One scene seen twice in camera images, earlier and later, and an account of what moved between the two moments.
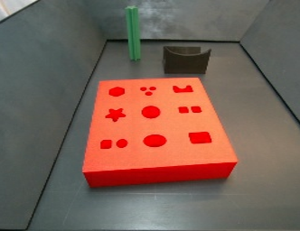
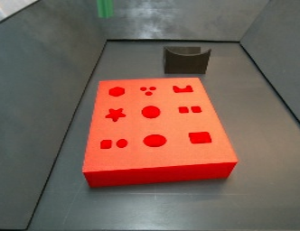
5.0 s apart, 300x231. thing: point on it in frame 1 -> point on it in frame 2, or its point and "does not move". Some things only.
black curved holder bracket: x=186 y=60 does not move
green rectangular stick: x=133 y=32 -> x=107 y=8
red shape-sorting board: x=156 y=132 does not move
